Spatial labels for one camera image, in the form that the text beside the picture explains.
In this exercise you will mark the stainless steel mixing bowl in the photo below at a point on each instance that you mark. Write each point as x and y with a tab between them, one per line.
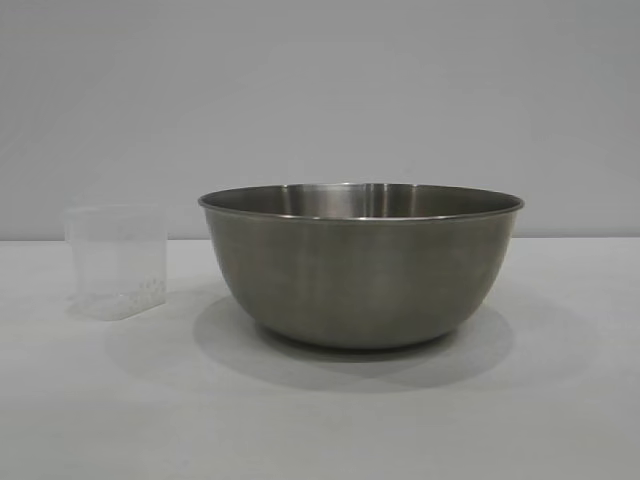
350	280

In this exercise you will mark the clear plastic measuring cup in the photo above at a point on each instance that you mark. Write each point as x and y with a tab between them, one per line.
117	272

